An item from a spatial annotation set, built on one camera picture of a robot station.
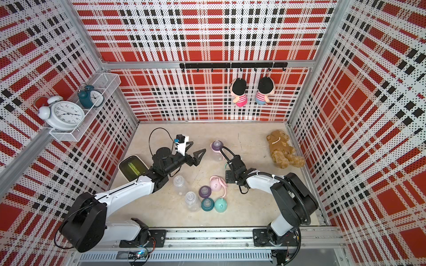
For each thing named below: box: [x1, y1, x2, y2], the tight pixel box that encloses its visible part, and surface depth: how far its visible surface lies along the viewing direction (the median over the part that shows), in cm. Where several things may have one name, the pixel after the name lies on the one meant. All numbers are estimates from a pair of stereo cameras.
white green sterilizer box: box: [118, 154, 150, 183], surface depth 93 cm
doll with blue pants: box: [254, 76, 276, 105], surface depth 98 cm
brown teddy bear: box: [266, 129, 306, 169], surface depth 97 cm
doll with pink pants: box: [230, 77, 248, 108], surface depth 98 cm
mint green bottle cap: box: [214, 197, 228, 213], surface depth 82 cm
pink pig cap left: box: [209, 177, 222, 192], surface depth 89 cm
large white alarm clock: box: [37, 95, 85, 132], surface depth 63 cm
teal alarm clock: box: [77, 84, 105, 109], surface depth 74 cm
